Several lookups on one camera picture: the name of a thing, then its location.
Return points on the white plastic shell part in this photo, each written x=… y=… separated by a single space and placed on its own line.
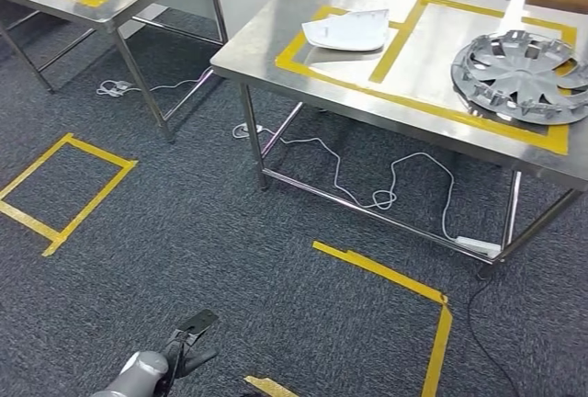
x=349 y=32

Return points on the yellow floor tape square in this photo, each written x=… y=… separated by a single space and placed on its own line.
x=101 y=198
x=381 y=270

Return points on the yellow floor tape strip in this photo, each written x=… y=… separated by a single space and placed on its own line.
x=271 y=387

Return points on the white power strip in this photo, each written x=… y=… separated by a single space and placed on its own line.
x=478 y=246

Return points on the silver wheel hubcap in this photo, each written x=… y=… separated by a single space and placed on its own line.
x=519 y=74

